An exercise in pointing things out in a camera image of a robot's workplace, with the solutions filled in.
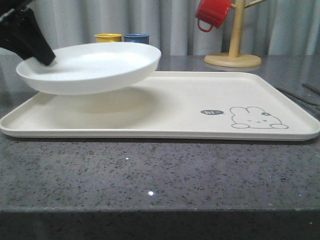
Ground red mug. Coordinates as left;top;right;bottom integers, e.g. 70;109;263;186
195;0;232;33

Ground wooden mug tree stand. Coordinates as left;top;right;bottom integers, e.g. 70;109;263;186
203;0;264;68

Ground grey curtain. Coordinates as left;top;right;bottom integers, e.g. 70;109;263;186
30;0;320;56

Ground yellow mug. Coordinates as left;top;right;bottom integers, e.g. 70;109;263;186
94;33;123;43

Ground silver fork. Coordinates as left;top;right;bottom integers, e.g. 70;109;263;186
276;87;320;110

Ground white round plate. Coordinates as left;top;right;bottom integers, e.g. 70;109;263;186
16;42;162;95

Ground blue mug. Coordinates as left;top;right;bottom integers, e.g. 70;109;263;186
123;33;150;44

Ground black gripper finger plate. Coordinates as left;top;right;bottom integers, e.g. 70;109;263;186
0;7;56;66

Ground cream rabbit serving tray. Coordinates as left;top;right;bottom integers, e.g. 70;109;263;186
0;71;320;141

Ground silver spoon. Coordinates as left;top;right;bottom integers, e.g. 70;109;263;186
302;83;320;95

